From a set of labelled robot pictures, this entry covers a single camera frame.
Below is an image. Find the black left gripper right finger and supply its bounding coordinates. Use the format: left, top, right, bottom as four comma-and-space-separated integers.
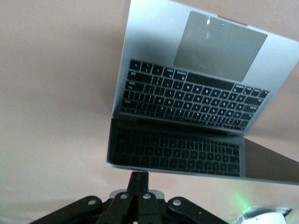
137, 172, 229, 224

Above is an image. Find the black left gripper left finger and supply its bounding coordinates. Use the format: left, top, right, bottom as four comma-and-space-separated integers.
30, 171, 141, 224

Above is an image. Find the silver laptop computer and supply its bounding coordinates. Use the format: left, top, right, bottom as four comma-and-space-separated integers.
106, 0, 299, 186

